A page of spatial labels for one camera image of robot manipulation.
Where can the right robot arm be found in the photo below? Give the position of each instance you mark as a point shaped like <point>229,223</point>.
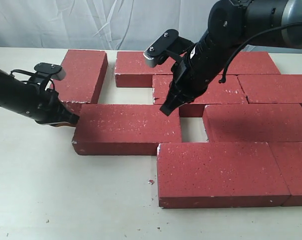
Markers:
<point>232,25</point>

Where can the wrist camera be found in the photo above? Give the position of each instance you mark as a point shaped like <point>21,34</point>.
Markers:
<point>168,45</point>
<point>49,70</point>

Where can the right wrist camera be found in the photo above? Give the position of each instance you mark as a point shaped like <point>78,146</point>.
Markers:
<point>168,45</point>

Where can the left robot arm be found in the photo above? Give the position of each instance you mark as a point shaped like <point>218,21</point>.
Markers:
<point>9,82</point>

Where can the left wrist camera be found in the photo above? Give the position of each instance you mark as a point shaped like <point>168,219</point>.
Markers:
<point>49,70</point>

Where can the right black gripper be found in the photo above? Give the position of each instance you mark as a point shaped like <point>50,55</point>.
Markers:
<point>198,67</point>

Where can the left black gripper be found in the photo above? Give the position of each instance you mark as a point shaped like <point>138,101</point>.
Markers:
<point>41,103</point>

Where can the red brick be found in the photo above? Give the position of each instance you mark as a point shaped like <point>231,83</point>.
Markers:
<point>288,156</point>
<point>272,88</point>
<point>131,70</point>
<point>124,130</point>
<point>253,63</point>
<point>216,94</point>
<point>219,175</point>
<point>85,74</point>
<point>253,122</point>

